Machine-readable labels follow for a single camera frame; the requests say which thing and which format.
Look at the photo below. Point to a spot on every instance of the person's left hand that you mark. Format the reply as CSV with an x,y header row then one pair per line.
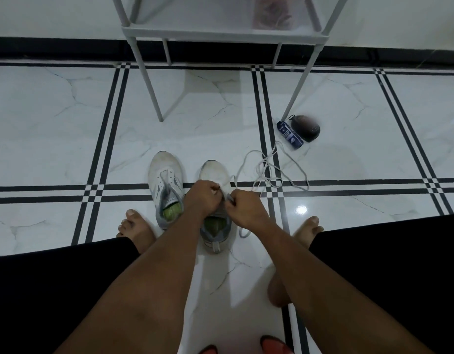
x,y
201,199

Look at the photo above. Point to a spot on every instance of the person's right hand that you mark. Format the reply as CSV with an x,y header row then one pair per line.
x,y
249,210

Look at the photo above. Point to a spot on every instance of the grey white shoelace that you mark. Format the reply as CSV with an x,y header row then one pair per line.
x,y
244,233

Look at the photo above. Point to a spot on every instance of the white grey sneaker shoe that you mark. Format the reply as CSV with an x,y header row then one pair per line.
x,y
164,162
214,171

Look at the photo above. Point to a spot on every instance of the clear container with red lid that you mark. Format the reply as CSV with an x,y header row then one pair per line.
x,y
256,22

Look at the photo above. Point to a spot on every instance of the clear box with red lid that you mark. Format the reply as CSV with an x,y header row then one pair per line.
x,y
273,14

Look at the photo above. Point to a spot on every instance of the person's right forearm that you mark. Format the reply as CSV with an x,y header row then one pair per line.
x,y
341,291

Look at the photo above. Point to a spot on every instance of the person's left forearm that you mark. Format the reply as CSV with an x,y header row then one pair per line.
x,y
138,291

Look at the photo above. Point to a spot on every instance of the person's right foot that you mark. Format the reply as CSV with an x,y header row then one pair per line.
x,y
308,230

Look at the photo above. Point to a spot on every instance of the person's foot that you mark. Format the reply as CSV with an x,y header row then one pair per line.
x,y
138,228
308,230

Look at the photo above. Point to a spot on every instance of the person's left foot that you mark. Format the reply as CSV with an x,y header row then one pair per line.
x,y
138,228

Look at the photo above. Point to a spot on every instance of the person's right leg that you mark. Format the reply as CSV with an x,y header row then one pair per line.
x,y
278,291

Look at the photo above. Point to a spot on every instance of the grey metal shelf rack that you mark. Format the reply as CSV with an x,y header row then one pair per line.
x,y
212,34

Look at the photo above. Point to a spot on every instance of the black oval polish bottle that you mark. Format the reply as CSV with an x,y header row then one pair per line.
x,y
306,129

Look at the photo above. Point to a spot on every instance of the black shorts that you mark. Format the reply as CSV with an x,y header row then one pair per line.
x,y
396,261

